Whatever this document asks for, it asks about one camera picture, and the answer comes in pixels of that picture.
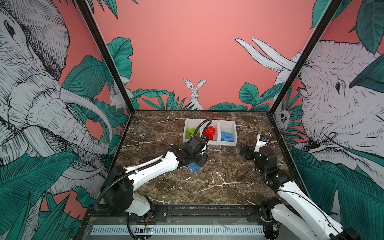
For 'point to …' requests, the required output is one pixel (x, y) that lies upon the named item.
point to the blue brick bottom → (226, 137)
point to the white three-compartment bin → (220, 133)
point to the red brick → (210, 131)
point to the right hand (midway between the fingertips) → (247, 142)
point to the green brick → (189, 132)
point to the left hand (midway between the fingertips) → (205, 155)
